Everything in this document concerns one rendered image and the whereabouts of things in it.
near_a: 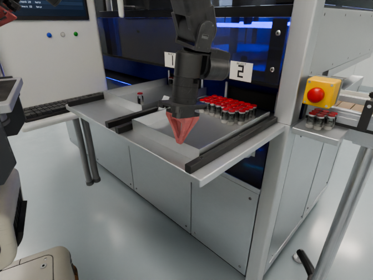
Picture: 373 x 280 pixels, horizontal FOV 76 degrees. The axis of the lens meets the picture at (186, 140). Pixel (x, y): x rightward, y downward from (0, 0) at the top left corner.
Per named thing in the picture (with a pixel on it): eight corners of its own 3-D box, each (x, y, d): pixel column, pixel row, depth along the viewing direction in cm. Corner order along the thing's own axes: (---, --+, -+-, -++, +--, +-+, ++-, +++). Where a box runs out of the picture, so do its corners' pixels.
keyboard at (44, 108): (101, 95, 130) (100, 90, 129) (115, 100, 121) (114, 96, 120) (15, 114, 104) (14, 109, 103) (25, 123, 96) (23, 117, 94)
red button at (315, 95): (309, 99, 68) (312, 84, 66) (324, 101, 65) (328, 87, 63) (304, 101, 65) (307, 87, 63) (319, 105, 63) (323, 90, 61)
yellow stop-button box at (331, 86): (310, 98, 73) (316, 74, 70) (336, 103, 69) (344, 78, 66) (301, 104, 69) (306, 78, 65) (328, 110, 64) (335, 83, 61)
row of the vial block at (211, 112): (201, 110, 86) (202, 98, 84) (245, 124, 75) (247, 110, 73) (197, 111, 85) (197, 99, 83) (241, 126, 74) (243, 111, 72)
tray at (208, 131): (205, 104, 93) (206, 95, 92) (268, 121, 77) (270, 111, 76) (132, 130, 71) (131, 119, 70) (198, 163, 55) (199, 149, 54)
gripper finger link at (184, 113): (196, 146, 57) (201, 107, 54) (174, 152, 52) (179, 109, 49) (176, 137, 61) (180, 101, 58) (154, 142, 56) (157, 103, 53)
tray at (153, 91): (166, 84, 121) (166, 77, 119) (206, 95, 104) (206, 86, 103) (104, 99, 99) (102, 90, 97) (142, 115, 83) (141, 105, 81)
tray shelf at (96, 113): (160, 86, 124) (160, 83, 124) (295, 123, 81) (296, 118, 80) (65, 109, 94) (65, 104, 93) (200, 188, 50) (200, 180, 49)
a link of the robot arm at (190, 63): (171, 46, 51) (186, 47, 47) (197, 49, 55) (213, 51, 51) (168, 79, 53) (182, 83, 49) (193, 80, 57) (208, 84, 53)
